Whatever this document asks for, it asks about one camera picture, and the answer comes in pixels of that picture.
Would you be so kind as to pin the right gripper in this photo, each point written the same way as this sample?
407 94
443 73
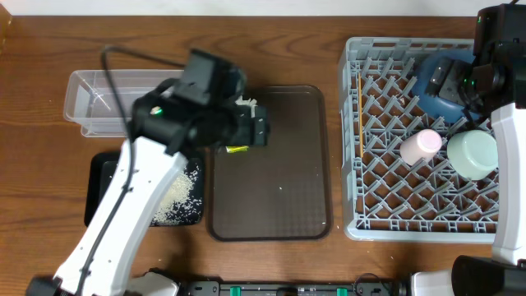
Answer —
446 78

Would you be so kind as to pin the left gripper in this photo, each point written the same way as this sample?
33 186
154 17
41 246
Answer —
246 132

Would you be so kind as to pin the dark blue plate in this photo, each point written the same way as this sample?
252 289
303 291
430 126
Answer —
437 87

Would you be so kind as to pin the white tissue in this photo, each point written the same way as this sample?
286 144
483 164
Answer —
251 103

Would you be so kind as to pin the green yellow snack wrapper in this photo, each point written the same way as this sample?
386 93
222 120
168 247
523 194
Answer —
236 149

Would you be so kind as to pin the pink white cup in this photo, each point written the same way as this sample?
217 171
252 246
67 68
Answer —
422 145

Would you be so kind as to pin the mint green bowl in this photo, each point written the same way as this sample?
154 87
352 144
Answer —
473 154

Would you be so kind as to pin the wooden chopstick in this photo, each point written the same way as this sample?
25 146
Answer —
360 127

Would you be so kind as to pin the pile of white rice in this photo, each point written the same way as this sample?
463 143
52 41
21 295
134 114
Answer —
183 204

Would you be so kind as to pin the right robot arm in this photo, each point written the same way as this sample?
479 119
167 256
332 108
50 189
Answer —
500 40

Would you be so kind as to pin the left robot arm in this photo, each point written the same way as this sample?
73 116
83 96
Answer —
152 156

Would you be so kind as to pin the grey dishwasher rack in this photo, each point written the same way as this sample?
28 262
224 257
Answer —
384 198

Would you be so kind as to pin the black waste tray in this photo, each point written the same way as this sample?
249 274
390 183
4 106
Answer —
102 169

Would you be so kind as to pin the clear plastic bin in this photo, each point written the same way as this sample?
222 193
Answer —
89 100

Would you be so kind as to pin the brown serving tray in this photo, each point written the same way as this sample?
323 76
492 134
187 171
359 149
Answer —
280 191

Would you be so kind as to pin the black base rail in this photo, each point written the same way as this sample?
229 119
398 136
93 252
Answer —
367 288

